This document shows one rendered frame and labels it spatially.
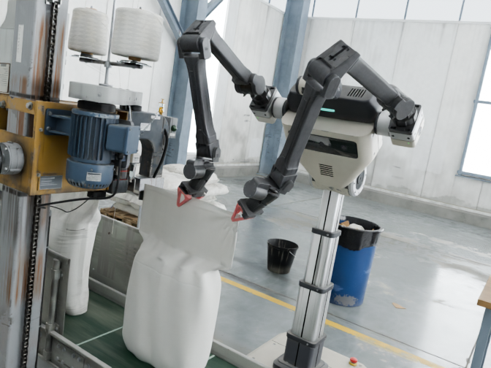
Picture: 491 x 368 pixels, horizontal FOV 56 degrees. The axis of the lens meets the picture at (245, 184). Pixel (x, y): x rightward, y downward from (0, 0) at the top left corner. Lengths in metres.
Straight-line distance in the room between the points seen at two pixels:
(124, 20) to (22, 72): 0.38
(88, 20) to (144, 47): 0.30
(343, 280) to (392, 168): 6.08
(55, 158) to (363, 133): 1.10
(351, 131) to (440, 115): 7.77
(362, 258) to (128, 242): 1.98
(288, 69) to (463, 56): 3.49
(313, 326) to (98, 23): 1.53
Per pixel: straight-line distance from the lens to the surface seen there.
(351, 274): 3.79
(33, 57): 1.69
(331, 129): 1.81
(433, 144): 9.52
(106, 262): 2.62
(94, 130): 1.55
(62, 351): 2.08
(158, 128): 1.99
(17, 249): 1.79
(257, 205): 1.54
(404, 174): 9.64
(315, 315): 2.17
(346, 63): 1.32
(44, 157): 1.68
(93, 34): 1.85
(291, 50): 10.52
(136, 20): 1.64
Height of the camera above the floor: 1.42
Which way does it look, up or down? 9 degrees down
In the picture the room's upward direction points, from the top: 9 degrees clockwise
